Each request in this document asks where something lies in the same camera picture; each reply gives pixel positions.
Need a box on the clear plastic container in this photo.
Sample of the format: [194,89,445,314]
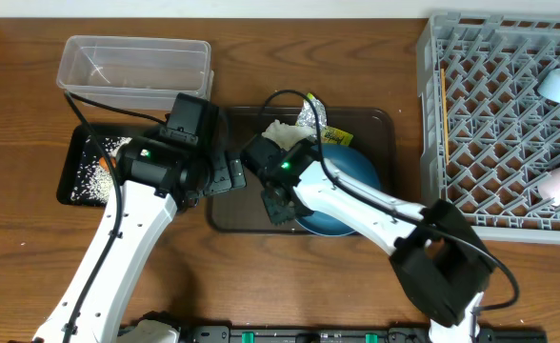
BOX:
[56,35,214,111]

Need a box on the grey dishwasher rack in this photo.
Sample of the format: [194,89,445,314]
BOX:
[417,12,560,245]

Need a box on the brown serving tray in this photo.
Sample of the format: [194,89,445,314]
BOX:
[207,107,396,234]

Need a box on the wooden chopstick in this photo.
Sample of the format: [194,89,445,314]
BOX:
[440,68,450,166]

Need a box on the silver green snack wrapper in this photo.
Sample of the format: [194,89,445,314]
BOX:
[295,93,353,146]

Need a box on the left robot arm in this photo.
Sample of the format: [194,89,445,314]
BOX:
[33,130,246,342]

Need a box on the black rectangular tray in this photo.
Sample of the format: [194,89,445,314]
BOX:
[56,123,159,207]

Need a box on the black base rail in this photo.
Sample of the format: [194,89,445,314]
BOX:
[117,324,548,343]

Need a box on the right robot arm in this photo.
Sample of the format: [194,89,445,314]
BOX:
[242,136,495,342]

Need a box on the pile of white rice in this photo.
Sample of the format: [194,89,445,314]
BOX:
[69,136,113,207]

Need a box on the dark blue plate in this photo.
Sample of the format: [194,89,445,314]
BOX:
[296,144,385,236]

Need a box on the white tissue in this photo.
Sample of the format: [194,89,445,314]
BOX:
[262,120,315,151]

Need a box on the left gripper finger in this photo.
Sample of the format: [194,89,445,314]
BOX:
[228,158,247,189]
[208,152,232,195]

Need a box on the orange carrot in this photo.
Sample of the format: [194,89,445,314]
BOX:
[99,157,116,172]

